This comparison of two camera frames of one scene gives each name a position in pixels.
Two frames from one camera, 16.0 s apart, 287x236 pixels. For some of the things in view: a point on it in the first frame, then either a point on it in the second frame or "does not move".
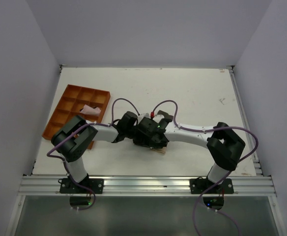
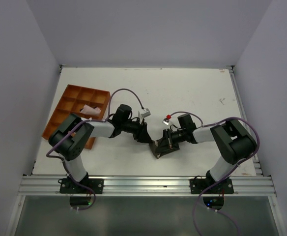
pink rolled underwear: [88, 109] does not move
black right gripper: [157, 145] to [167, 134]
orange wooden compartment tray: [90, 103] does not move
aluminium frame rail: [148, 186] does not move
